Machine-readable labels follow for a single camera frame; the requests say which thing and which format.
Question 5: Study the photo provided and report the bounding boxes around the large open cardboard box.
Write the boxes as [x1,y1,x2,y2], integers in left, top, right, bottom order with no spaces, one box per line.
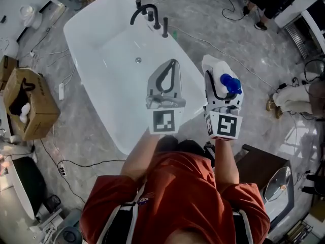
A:
[3,67,61,141]

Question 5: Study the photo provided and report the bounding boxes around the black white-rimmed tub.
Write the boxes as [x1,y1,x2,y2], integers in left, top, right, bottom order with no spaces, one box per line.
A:
[12,156,48,220]

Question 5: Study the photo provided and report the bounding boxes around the dark wooden table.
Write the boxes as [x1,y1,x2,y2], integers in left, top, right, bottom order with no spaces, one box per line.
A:
[235,143,296,235]

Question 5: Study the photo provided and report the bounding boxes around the person's orange shirt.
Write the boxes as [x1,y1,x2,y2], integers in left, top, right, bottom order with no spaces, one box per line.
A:
[79,151,271,244]

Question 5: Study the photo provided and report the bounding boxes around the black hip pack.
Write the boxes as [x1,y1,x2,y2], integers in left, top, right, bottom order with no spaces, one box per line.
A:
[204,141,216,168]

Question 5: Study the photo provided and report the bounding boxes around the person's black shorts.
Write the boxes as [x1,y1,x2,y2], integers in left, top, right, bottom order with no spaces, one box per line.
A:
[157,135,206,154]

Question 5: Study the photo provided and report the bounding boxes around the white washbasin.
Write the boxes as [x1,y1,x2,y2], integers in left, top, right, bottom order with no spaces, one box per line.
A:
[262,166,293,203]

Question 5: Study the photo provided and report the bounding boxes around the person's left forearm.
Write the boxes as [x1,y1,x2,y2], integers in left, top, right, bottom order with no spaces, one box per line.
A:
[120,133,166,181]

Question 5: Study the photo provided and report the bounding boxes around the white toilet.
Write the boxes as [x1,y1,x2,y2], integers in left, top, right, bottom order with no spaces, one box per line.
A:
[19,5,43,31]

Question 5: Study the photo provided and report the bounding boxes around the black arched faucet spout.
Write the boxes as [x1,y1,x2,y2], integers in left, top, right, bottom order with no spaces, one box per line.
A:
[129,3,161,31]

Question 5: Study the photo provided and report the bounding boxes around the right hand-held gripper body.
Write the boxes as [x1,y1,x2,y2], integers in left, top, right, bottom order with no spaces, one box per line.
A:
[202,104,244,141]

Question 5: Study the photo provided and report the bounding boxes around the white bathtub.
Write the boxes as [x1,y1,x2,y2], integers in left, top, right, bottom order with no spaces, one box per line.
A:
[62,0,208,156]

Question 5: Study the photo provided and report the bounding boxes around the small cardboard box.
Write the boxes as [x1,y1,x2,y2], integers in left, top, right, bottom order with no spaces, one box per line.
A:
[0,55,19,84]

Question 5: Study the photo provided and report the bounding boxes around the white spray bottle blue nozzle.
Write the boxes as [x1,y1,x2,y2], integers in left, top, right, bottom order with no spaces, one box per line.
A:
[212,57,244,100]

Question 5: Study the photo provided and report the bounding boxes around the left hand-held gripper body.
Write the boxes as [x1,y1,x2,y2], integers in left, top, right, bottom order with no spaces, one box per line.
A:
[145,93,186,136]

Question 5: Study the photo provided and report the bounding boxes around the steel wire rack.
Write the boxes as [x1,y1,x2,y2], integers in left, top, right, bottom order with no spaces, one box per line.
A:
[283,21,313,60]

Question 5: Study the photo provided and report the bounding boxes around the person's right forearm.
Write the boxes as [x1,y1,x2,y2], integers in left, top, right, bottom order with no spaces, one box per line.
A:
[214,138,240,194]

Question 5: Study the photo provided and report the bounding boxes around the person's head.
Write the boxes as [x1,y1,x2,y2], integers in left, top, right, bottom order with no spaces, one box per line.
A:
[166,227,231,244]

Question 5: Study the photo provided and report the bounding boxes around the person's black chest harness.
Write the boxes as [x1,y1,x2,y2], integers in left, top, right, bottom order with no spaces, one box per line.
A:
[96,202,254,244]

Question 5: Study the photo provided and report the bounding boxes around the black bag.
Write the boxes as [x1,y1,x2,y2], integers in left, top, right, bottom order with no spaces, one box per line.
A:
[9,78,35,116]

